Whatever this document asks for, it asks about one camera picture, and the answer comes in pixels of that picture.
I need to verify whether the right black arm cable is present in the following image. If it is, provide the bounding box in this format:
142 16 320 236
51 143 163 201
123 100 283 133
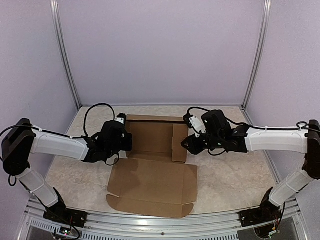
186 106 311 131

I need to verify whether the right aluminium frame post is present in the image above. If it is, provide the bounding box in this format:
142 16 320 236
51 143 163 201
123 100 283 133
241 0 272 111

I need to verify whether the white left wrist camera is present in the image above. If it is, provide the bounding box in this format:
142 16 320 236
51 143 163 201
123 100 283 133
114 112 127 125

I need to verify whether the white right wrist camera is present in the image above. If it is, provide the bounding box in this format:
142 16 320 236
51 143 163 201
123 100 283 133
183 113 207 138

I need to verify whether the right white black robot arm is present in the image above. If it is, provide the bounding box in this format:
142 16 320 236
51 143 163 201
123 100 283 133
181 109 320 222

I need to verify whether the brown cardboard box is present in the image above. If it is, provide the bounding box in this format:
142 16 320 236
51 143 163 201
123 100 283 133
106 114 198 219

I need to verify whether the left aluminium frame post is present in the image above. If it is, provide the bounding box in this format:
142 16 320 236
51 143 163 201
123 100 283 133
49 0 82 110

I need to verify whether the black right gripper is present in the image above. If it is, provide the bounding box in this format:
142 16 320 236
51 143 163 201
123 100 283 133
180 132 223 155

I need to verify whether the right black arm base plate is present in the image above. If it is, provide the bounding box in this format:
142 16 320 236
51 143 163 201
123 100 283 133
238 187 282 227

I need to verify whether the front aluminium frame rail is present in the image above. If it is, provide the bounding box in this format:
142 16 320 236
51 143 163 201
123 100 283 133
16 198 308 240

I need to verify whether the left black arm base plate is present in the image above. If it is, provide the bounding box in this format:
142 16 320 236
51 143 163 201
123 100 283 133
43 202 88 228

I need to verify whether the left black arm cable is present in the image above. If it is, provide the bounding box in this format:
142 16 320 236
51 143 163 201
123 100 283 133
0 102 121 187

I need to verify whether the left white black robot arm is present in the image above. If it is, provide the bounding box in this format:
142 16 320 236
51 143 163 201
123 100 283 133
0 117 133 223

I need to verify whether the aluminium frame post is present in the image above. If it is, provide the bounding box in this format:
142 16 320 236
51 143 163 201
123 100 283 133
241 0 272 111
49 0 82 110

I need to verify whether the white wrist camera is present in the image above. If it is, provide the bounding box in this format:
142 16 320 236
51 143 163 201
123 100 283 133
183 113 207 138
114 112 127 125

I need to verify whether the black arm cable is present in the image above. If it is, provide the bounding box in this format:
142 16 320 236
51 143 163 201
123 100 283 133
0 102 121 187
186 106 311 131

